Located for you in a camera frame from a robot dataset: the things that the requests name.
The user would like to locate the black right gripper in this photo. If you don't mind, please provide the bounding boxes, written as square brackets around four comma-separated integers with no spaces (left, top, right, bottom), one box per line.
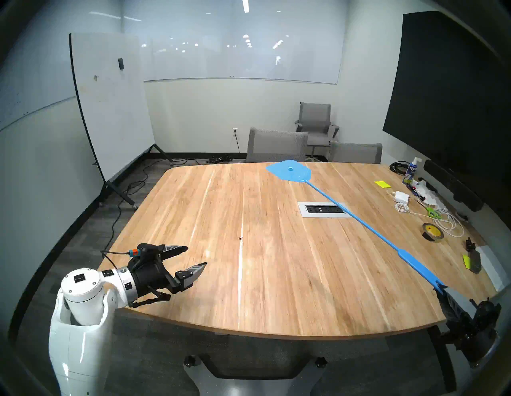
[436,285,502,368]

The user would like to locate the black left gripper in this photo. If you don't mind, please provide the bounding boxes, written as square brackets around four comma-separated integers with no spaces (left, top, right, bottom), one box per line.
[128,244,208,309]

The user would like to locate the blue plastic fly swatter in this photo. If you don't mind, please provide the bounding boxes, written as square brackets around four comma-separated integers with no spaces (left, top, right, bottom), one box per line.
[266,160,447,292]

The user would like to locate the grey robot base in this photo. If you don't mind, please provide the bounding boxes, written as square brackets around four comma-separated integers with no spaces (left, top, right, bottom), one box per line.
[183,353,328,396]

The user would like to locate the white paper sheet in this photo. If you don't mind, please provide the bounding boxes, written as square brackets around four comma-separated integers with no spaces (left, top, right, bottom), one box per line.
[477,245,511,292]

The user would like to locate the black yellow tape roll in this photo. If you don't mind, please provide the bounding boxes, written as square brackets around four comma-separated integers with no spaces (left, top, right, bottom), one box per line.
[420,223,444,243]

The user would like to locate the crumpled white cloth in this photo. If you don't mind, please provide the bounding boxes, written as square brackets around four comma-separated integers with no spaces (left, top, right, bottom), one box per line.
[415,182,444,208]

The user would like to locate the black video sound bar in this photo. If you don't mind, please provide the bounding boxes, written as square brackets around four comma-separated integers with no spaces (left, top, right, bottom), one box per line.
[423,159,484,212]

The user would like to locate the silver table outlet box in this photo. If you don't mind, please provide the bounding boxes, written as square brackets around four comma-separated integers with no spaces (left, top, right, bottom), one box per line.
[297,201,355,218]

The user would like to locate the whiteboard cleaner spray bottle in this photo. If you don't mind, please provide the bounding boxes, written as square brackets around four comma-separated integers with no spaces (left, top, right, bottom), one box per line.
[402,156,422,185]

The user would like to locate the wide grey mesh chair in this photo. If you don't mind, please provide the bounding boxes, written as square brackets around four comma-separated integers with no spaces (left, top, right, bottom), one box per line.
[246,127,309,163]

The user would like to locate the rolling whiteboard on black stand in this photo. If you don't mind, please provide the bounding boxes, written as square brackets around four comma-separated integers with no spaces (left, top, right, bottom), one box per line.
[69,32,174,210]

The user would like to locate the narrow grey mesh chair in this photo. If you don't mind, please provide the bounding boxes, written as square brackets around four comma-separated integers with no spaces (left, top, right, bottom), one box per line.
[327,140,383,165]

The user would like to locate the grey office armchair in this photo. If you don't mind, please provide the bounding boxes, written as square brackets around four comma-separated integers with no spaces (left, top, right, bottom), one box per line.
[295,101,340,160]

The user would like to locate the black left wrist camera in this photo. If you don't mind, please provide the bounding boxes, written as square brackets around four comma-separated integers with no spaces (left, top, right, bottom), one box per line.
[128,243,162,260]

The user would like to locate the black left camera cable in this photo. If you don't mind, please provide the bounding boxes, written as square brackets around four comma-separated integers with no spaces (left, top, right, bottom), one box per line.
[100,249,132,272]

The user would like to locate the long black floor cable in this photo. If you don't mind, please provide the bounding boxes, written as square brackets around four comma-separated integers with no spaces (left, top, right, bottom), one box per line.
[105,158,188,250]

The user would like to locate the green handled scissors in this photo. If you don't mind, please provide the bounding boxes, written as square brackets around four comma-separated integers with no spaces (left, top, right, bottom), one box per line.
[415,198,443,219]

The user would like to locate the white power adapter with cable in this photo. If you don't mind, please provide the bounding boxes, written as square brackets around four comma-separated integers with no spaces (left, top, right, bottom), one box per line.
[385,190,465,239]

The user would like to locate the large black wall screen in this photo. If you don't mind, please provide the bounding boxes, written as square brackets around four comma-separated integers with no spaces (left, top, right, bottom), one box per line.
[382,11,511,224]

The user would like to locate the large glass wall board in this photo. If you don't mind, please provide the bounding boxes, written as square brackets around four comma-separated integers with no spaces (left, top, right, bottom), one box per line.
[120,0,348,85]

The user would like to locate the glass wall board with writing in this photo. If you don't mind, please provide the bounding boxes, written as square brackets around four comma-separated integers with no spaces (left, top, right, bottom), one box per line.
[0,16,76,132]

